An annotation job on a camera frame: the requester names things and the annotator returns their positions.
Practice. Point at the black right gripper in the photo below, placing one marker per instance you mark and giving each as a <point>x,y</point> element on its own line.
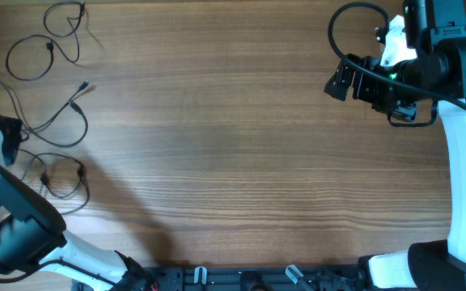
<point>364,90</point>

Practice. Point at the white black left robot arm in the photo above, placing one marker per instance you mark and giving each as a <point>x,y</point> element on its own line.
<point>34,238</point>

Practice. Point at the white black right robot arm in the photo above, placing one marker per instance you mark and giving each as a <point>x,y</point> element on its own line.
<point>424,58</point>

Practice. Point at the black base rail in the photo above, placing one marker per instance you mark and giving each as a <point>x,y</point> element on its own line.
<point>291,278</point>

